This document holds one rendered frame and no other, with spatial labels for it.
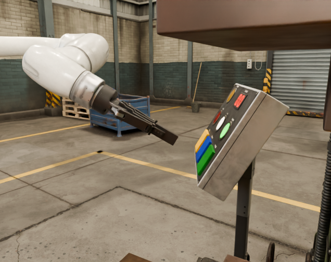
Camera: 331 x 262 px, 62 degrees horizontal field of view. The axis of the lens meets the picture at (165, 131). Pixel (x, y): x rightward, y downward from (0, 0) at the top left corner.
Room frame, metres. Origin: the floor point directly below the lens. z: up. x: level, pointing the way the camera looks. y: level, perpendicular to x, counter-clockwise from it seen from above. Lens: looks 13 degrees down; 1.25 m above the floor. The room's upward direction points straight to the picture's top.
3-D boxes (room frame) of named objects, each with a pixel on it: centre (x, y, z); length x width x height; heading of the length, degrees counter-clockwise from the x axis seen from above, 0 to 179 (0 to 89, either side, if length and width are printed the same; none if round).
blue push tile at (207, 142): (0.81, -0.12, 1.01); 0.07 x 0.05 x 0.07; 176
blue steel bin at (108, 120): (5.73, 0.98, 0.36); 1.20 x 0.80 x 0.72; 42
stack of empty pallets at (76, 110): (7.41, 2.08, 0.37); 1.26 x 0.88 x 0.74; 54
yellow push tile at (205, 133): (0.91, -0.13, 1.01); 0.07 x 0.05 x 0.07; 176
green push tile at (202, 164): (0.71, -0.11, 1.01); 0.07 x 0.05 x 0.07; 176
